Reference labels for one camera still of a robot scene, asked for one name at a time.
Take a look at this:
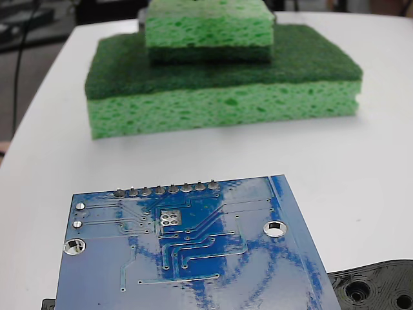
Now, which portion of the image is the blue circuit board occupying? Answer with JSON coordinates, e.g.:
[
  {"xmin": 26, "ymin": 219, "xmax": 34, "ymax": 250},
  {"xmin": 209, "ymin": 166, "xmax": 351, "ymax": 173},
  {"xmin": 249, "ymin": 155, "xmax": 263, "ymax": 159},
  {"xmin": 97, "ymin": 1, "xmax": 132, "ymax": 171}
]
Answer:
[{"xmin": 54, "ymin": 174, "xmax": 341, "ymax": 310}]

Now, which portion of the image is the large green sponge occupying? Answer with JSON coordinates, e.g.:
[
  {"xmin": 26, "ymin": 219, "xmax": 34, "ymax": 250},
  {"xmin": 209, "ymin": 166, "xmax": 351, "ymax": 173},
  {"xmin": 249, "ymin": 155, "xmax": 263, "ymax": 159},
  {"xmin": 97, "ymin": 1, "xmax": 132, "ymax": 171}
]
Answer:
[{"xmin": 84, "ymin": 23, "xmax": 364, "ymax": 141}]

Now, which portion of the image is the small green sponge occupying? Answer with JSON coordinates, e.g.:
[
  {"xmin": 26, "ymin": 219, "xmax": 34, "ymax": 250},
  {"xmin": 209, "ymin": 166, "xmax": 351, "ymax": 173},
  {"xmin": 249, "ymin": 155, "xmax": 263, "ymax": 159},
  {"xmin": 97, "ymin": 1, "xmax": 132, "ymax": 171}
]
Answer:
[{"xmin": 144, "ymin": 0, "xmax": 276, "ymax": 66}]

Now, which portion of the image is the grey metal object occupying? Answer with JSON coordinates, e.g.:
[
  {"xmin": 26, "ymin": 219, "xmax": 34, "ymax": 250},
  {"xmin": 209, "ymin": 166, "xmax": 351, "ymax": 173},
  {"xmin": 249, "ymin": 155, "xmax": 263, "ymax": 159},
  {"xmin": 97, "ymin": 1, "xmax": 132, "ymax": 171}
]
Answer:
[{"xmin": 137, "ymin": 8, "xmax": 148, "ymax": 34}]

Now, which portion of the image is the black plastic bracket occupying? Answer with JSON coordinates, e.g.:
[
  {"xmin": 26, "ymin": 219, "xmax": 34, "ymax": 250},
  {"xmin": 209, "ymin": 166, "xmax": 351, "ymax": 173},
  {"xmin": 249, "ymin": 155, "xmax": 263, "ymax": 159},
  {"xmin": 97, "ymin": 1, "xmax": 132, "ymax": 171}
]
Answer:
[{"xmin": 41, "ymin": 258, "xmax": 413, "ymax": 310}]

